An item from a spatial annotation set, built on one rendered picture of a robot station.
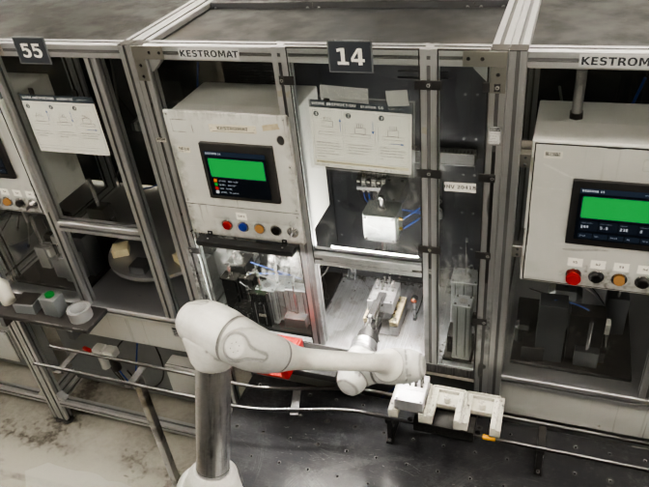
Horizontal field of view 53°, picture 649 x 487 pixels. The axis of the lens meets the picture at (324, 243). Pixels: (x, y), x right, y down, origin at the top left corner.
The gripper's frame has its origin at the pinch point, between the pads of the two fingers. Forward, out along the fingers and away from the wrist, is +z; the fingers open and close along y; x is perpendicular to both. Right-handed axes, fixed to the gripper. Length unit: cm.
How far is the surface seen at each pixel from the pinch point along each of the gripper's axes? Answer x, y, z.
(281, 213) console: 27, 46, -13
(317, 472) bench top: 11, -34, -52
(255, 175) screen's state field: 33, 61, -15
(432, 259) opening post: -21.5, 33.7, -12.5
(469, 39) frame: -29, 98, 3
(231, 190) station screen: 42, 54, -15
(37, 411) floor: 195, -103, -13
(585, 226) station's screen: -64, 54, -15
